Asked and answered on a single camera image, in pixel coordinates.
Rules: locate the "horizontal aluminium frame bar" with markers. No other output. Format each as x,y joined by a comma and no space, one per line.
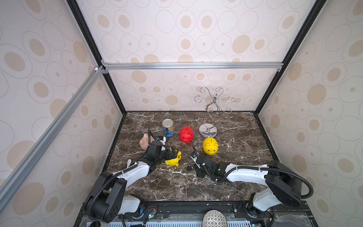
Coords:
193,65

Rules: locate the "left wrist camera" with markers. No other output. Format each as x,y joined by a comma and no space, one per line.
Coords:
163,141

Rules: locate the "perforated metal ball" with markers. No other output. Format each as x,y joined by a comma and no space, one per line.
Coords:
214,218

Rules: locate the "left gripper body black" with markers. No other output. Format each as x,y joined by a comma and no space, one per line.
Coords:
165,155

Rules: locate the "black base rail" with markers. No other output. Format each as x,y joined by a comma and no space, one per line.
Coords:
191,213

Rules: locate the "white plastic spoon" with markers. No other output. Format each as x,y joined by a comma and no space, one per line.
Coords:
129,163

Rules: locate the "soup can blue label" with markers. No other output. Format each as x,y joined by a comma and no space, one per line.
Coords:
168,127

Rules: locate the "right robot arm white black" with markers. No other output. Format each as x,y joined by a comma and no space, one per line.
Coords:
283,186

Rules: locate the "pink piggy bank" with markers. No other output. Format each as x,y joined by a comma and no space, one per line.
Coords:
144,142

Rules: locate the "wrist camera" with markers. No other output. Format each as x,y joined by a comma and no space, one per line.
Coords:
163,141
195,157

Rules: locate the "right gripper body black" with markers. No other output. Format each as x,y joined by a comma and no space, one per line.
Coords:
197,158

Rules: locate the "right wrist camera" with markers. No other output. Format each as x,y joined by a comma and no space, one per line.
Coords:
195,157

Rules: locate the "diagonal aluminium frame bar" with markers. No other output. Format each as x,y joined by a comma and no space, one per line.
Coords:
30,160

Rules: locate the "red piggy bank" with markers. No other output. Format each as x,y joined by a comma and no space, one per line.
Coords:
186,134

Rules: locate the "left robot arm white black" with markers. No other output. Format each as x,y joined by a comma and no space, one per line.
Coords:
107,198

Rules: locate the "chrome mug tree stand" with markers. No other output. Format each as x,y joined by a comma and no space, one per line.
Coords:
212,106

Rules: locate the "yellow piggy bank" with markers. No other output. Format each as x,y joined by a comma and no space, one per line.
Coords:
210,146
175,161

